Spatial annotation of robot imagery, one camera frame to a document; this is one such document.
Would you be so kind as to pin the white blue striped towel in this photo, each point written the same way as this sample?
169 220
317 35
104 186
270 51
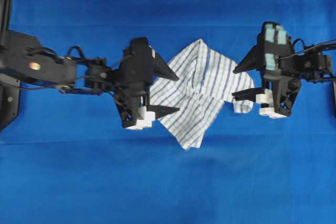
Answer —
206 82

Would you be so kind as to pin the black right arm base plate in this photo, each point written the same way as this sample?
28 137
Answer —
334 95

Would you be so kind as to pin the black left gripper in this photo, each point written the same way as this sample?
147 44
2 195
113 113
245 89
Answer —
131 81

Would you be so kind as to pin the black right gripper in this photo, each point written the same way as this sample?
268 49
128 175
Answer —
280 85

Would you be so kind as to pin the black table frame rail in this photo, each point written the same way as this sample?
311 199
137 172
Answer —
5 1

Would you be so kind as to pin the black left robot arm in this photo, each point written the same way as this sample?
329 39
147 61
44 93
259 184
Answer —
25 59

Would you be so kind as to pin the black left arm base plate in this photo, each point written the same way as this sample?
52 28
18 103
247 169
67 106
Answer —
10 97

